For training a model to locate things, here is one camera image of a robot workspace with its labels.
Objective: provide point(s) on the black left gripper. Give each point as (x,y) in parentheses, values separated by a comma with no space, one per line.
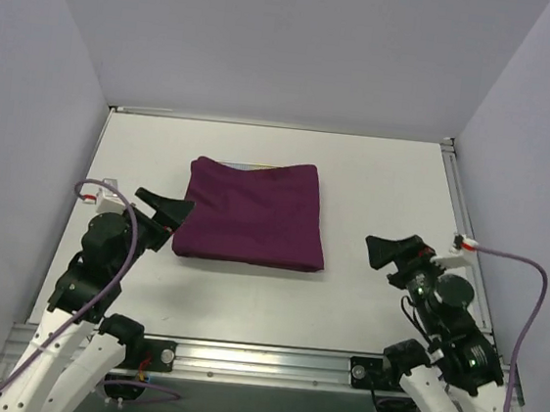
(152,226)

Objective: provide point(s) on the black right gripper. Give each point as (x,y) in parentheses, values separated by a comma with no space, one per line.
(408,263)

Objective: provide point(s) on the purple surgical drape cloth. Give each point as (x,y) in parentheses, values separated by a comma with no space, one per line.
(268,217)

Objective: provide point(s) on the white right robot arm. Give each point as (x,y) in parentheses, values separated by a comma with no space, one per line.
(453,367)

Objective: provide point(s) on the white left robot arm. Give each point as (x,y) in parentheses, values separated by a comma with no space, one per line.
(77,342)

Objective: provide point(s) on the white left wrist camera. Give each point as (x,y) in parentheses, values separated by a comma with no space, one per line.
(102,196)

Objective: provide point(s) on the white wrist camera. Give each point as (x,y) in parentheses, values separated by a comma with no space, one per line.
(460,255)
(102,196)

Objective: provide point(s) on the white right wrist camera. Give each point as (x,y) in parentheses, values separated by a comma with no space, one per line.
(460,255)

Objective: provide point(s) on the wire mesh instrument tray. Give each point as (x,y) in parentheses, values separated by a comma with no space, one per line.
(247,166)

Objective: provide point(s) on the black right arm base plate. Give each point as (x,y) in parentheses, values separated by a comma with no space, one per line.
(378,373)

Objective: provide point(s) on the aluminium front frame rail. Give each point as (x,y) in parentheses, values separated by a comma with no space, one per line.
(261,366)

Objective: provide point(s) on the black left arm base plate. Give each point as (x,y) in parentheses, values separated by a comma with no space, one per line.
(147,355)

